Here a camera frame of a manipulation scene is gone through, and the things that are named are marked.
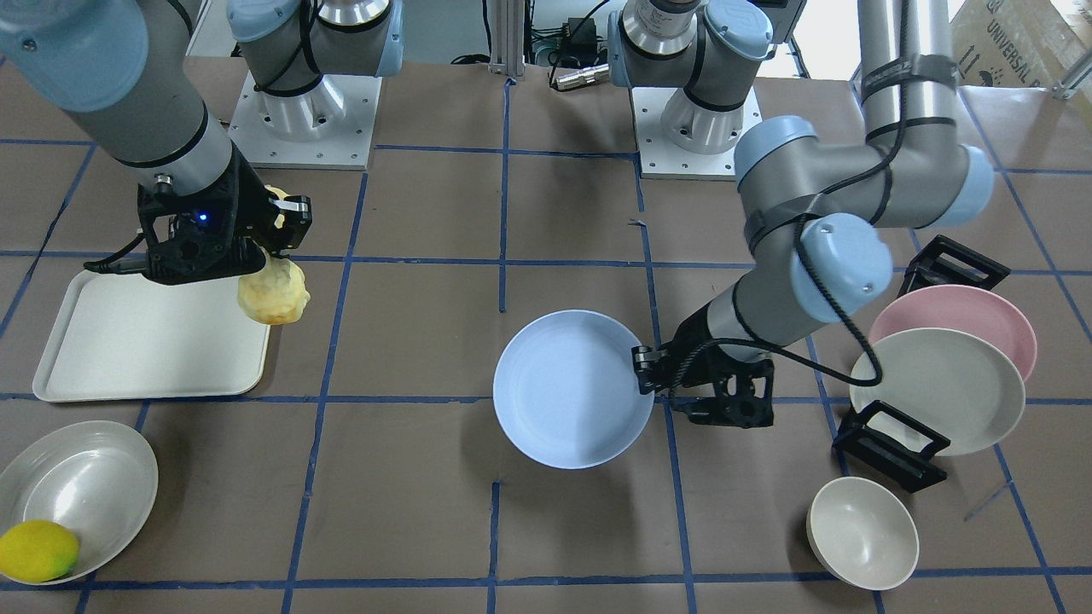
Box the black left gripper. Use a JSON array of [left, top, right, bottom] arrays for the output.
[[630, 345, 775, 429]]

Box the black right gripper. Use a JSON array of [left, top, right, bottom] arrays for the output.
[[137, 157, 313, 285]]

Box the yellow bread loaf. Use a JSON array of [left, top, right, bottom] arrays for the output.
[[237, 185, 311, 327]]

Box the blue plate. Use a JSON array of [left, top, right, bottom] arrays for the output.
[[492, 310, 654, 470]]

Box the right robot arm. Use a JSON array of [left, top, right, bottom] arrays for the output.
[[3, 1, 404, 285]]

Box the black plate rack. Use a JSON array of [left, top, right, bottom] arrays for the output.
[[832, 235, 1013, 493]]

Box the cream plate in rack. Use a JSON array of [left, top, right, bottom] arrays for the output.
[[848, 327, 1026, 457]]

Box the pink plate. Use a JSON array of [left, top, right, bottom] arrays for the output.
[[868, 284, 1038, 381]]

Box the white rectangular tray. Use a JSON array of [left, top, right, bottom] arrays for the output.
[[32, 271, 270, 402]]

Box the cream bowl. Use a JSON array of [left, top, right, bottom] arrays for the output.
[[804, 477, 919, 591]]

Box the silver metal cylinder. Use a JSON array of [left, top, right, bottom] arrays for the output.
[[549, 64, 612, 92]]

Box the white shallow dish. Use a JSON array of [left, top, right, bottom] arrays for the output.
[[1, 420, 159, 586]]

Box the black power adapter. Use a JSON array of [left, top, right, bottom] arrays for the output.
[[561, 17, 598, 55]]

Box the yellow lemon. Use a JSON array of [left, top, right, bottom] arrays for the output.
[[1, 519, 79, 583]]

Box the cardboard box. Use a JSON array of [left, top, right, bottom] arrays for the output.
[[950, 1, 1091, 87]]

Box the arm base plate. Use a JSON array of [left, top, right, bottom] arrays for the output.
[[229, 75, 383, 172], [630, 87, 762, 182]]

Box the aluminium frame post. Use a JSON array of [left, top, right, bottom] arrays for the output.
[[486, 1, 531, 82]]

